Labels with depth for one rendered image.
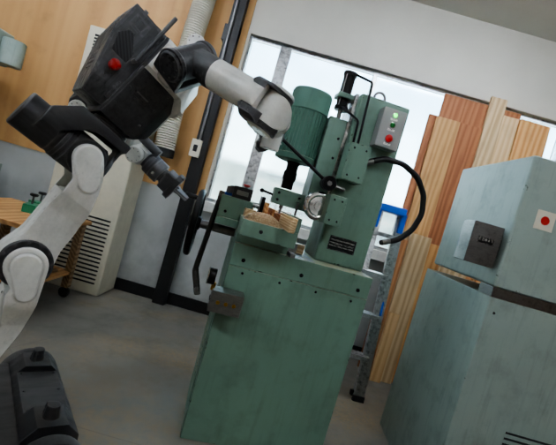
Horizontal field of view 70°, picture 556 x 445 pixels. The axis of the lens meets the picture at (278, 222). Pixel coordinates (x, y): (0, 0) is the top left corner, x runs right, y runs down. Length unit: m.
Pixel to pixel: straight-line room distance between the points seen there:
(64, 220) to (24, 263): 0.16
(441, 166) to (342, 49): 1.14
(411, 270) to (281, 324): 1.49
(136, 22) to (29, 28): 2.52
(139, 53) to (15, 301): 0.79
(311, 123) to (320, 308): 0.76
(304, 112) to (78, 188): 0.92
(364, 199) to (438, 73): 1.85
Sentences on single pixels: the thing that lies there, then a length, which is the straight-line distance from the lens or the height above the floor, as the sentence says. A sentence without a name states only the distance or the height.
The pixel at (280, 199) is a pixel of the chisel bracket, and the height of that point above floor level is 1.00.
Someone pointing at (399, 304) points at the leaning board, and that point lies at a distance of 2.93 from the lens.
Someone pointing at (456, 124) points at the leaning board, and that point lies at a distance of 3.24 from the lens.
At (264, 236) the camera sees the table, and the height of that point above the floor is 0.86.
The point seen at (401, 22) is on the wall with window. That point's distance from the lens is 3.46.
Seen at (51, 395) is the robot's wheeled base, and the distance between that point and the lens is 1.58.
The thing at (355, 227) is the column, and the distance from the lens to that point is 1.72.
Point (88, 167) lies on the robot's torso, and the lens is 1.30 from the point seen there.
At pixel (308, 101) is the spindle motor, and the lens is 1.72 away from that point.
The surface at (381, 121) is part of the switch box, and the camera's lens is 1.71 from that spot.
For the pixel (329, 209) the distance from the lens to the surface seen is 1.59.
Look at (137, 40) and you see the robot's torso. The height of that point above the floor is 1.33.
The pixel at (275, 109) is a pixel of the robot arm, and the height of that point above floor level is 1.22.
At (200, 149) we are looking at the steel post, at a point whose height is 1.21.
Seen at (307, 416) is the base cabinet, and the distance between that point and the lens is 1.81.
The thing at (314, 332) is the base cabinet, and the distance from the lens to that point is 1.66.
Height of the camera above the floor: 0.99
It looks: 3 degrees down
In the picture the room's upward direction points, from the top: 16 degrees clockwise
